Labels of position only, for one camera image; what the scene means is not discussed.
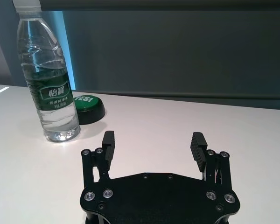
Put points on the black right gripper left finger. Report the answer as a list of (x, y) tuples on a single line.
[(107, 154)]

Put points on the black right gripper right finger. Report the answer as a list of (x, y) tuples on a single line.
[(198, 151)]

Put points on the clear water bottle green label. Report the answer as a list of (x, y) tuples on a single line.
[(49, 70)]

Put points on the green YES button black base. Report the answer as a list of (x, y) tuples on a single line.
[(91, 112)]

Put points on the grey blind bottom rail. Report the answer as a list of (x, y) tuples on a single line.
[(154, 4)]

